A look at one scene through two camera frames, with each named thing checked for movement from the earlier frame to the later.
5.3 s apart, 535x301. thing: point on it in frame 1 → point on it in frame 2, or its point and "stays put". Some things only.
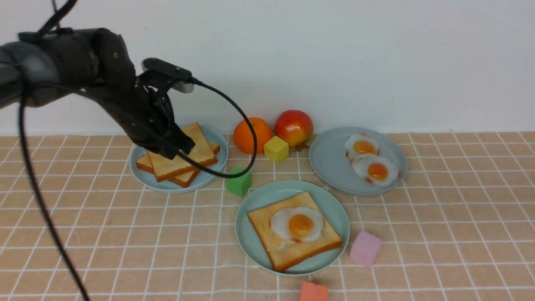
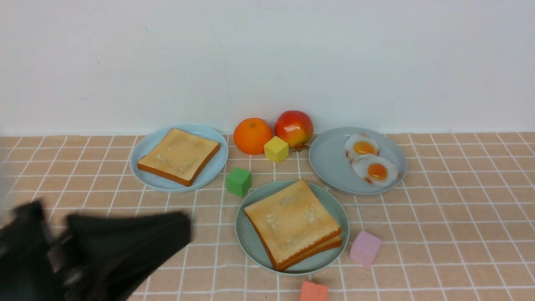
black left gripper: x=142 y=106 → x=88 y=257
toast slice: x=163 y=167 → x=291 y=220
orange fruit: x=243 y=136 stays put
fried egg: x=375 y=169 stays put
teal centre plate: x=249 y=245 stays put
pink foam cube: x=365 y=249 stays put
